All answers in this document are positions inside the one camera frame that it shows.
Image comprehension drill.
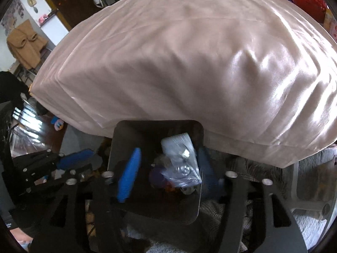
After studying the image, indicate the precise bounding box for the duck plush toy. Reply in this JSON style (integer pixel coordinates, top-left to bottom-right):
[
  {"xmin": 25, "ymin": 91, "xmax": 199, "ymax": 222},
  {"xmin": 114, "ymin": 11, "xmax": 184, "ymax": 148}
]
[{"xmin": 50, "ymin": 116, "xmax": 64, "ymax": 131}]

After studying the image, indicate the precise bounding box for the pink satin tablecloth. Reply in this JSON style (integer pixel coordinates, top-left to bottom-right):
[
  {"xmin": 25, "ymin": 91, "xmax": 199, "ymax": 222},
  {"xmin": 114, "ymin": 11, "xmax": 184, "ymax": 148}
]
[{"xmin": 30, "ymin": 0, "xmax": 336, "ymax": 168}]

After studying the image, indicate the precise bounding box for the tan coat on chair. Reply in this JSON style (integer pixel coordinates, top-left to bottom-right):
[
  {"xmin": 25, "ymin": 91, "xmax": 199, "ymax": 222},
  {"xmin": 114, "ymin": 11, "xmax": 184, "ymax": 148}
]
[{"xmin": 6, "ymin": 20, "xmax": 49, "ymax": 70}]

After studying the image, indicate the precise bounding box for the silver foil snack bag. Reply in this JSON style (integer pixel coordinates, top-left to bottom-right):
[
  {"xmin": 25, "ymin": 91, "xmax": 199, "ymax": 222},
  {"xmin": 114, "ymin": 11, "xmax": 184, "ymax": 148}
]
[{"xmin": 161, "ymin": 133, "xmax": 202, "ymax": 188}]

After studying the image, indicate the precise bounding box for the red plastic basket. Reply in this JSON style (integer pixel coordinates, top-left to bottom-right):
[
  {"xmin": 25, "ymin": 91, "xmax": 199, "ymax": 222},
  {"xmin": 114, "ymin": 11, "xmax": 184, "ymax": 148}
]
[{"xmin": 293, "ymin": 0, "xmax": 327, "ymax": 23}]

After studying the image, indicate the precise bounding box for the black trash bin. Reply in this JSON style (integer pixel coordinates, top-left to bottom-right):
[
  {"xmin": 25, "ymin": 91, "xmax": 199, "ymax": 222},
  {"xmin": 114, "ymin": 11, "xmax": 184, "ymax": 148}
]
[{"xmin": 108, "ymin": 120, "xmax": 204, "ymax": 225}]

